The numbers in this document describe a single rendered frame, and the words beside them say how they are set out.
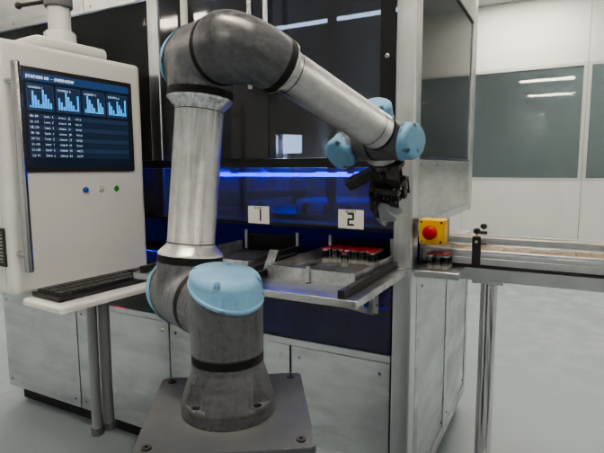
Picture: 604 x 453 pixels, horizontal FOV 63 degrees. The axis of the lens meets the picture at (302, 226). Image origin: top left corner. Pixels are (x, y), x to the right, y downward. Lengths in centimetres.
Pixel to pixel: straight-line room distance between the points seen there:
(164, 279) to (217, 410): 24
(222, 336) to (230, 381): 7
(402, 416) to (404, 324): 29
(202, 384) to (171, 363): 130
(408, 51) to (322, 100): 67
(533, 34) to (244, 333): 566
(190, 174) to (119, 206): 102
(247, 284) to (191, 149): 26
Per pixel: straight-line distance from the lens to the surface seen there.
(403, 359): 158
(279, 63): 81
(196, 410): 81
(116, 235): 187
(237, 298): 75
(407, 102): 148
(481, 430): 177
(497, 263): 156
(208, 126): 88
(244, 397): 79
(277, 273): 135
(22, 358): 288
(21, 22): 265
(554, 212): 603
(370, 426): 171
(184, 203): 87
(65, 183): 175
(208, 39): 82
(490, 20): 628
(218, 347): 77
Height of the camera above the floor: 118
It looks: 7 degrees down
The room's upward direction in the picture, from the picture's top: straight up
